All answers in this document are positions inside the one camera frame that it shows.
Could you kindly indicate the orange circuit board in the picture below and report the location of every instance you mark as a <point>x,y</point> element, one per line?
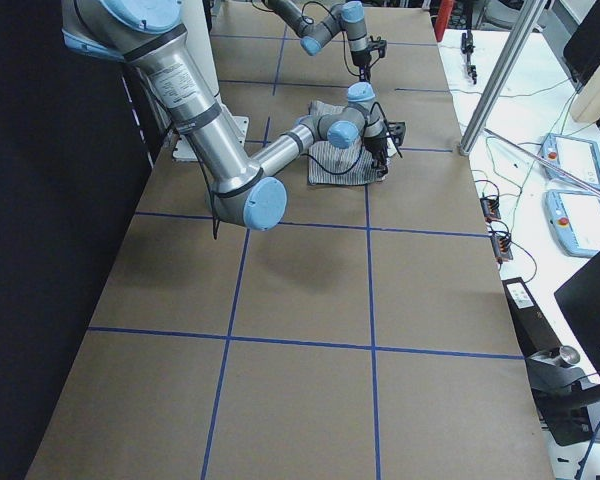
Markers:
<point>501,245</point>
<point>490,208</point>

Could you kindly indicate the black monitor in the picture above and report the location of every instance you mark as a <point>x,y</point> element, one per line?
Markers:
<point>579,301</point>

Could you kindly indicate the red cylinder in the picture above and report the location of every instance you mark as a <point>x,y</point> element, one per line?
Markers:
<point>442,20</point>

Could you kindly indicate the navy white striped polo shirt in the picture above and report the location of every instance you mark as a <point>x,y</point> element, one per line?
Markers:
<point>340,158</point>

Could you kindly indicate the teach pendant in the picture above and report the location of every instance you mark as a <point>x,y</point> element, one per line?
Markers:
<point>574,221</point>
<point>577,156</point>

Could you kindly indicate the camera mount stand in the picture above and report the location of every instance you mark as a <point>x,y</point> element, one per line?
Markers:
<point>567,400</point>

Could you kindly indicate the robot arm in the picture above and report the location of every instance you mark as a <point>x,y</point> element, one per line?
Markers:
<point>241,189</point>
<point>347,18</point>

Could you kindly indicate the aluminium frame post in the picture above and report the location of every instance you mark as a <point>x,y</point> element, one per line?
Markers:
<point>515,42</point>

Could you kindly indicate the near teach pendant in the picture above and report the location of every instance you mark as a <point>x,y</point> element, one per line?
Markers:
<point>574,221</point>

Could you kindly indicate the black box with label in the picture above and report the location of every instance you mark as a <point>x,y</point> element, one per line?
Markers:
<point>533,331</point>

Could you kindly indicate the orange circuit board near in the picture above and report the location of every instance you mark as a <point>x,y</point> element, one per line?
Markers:
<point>501,245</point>

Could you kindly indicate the far teach pendant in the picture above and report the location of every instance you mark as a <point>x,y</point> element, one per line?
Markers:
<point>577,156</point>

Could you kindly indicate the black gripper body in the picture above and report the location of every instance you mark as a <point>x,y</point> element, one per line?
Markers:
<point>376,146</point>
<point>361,61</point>

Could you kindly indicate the orange circuit board far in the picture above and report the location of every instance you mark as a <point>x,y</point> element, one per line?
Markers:
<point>490,208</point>

